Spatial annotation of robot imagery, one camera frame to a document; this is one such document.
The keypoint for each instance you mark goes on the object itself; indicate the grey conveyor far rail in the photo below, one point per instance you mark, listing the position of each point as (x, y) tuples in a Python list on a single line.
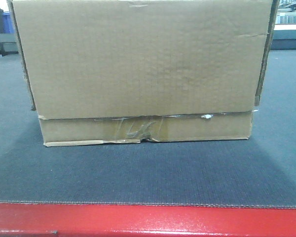
[(284, 40)]

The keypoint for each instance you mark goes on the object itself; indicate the brown cardboard carton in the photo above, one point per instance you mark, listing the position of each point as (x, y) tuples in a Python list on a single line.
[(127, 71)]

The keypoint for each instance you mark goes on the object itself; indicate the dark grey conveyor belt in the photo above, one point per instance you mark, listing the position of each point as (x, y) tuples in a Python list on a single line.
[(258, 172)]

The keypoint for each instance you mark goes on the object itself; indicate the red conveyor frame edge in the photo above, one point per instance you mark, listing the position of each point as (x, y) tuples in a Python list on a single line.
[(61, 220)]

